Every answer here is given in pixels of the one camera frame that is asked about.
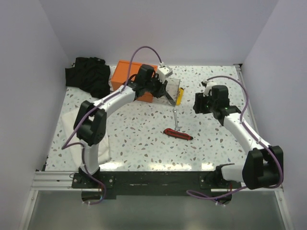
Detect clear acrylic drawer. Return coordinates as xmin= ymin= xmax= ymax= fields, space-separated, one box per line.
xmin=153 ymin=77 xmax=181 ymax=106

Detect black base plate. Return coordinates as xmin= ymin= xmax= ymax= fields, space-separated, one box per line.
xmin=71 ymin=168 xmax=241 ymax=201

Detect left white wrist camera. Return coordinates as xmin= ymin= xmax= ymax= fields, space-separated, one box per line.
xmin=156 ymin=66 xmax=173 ymax=80

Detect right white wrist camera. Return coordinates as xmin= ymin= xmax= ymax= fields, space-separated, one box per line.
xmin=201 ymin=80 xmax=217 ymax=97

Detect small silver combination wrench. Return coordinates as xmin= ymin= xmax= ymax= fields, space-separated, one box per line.
xmin=173 ymin=108 xmax=180 ymax=131

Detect black cloth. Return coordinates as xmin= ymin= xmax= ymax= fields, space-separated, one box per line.
xmin=65 ymin=57 xmax=111 ymax=99

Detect purple cable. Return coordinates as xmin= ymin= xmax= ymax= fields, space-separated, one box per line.
xmin=186 ymin=76 xmax=284 ymax=207
xmin=61 ymin=46 xmax=166 ymax=206

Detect right side aluminium rail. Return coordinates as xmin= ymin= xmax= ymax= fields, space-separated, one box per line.
xmin=233 ymin=62 xmax=272 ymax=171

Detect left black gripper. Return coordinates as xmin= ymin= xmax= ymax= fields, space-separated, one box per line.
xmin=144 ymin=74 xmax=168 ymax=99

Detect yellow utility knife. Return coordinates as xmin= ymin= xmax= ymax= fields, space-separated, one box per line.
xmin=176 ymin=87 xmax=184 ymax=106

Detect black-handled adjustable wrench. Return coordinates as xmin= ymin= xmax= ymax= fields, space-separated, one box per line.
xmin=165 ymin=92 xmax=176 ymax=106

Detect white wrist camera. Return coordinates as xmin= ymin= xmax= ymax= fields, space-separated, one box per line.
xmin=156 ymin=66 xmax=173 ymax=80
xmin=201 ymin=80 xmax=217 ymax=97

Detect white folded towel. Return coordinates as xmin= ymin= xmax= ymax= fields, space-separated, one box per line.
xmin=61 ymin=109 xmax=110 ymax=168

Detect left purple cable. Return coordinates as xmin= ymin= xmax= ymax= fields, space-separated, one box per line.
xmin=61 ymin=46 xmax=166 ymax=206

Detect red black utility knife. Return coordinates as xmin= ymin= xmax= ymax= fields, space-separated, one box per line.
xmin=163 ymin=128 xmax=193 ymax=140

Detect orange drawer box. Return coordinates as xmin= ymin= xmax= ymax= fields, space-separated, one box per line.
xmin=111 ymin=60 xmax=153 ymax=103

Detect aluminium frame rail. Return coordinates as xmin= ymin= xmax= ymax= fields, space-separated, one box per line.
xmin=30 ymin=169 xmax=284 ymax=191

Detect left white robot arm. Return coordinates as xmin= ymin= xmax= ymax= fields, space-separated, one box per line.
xmin=74 ymin=63 xmax=173 ymax=188

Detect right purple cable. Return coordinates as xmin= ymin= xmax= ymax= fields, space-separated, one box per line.
xmin=186 ymin=76 xmax=284 ymax=207

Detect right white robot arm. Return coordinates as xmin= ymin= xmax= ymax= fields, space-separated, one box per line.
xmin=193 ymin=81 xmax=283 ymax=190

